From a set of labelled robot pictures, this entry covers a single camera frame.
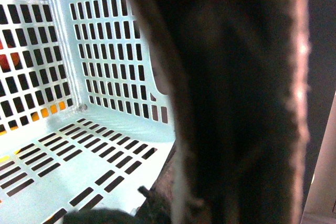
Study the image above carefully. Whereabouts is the light blue plastic basket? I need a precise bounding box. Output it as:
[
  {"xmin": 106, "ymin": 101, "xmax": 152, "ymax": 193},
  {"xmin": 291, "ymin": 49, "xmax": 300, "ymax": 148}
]
[{"xmin": 1, "ymin": 0, "xmax": 175, "ymax": 223}]

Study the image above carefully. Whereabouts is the brown basket handle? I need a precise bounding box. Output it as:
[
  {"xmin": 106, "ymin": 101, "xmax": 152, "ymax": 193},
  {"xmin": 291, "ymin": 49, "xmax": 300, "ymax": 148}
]
[{"xmin": 130, "ymin": 0, "xmax": 309, "ymax": 223}]

